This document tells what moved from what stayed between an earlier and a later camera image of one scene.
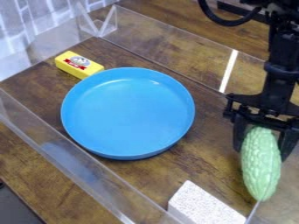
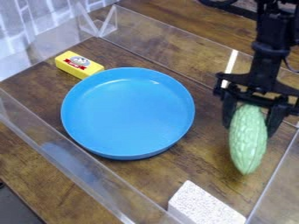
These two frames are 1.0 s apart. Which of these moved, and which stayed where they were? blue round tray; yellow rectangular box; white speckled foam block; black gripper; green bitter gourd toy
Moved: green bitter gourd toy; black gripper
Stayed: yellow rectangular box; blue round tray; white speckled foam block
